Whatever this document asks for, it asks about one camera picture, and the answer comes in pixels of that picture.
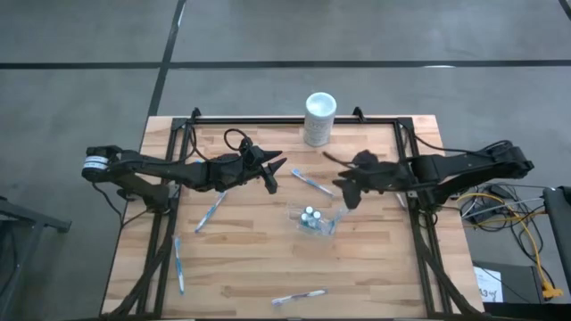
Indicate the clear acrylic organizer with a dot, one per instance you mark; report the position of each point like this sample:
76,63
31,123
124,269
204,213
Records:
294,211

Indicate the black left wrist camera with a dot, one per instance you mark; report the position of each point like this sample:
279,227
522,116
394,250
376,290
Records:
252,149

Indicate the purple white wrapped toothbrush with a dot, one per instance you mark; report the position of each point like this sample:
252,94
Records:
299,296

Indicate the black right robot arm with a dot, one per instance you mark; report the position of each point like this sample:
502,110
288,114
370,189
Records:
468,165

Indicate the white paper label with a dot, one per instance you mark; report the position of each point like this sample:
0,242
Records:
488,285

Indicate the black box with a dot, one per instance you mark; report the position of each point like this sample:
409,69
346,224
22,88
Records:
522,281

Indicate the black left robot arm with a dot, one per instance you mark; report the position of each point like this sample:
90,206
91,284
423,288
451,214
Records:
151,167

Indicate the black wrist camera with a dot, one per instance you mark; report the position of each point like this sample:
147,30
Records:
252,149
366,158

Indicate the grey metal table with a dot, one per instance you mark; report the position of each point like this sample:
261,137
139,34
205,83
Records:
27,216

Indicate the black aluminium table frame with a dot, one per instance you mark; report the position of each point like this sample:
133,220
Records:
267,120

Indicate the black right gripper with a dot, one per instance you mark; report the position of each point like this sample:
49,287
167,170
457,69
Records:
383,178

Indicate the white wipes canister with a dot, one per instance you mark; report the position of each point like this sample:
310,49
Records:
320,120

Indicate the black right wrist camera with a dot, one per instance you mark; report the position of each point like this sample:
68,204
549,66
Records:
366,158

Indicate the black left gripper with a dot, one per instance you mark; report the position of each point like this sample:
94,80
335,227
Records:
227,171

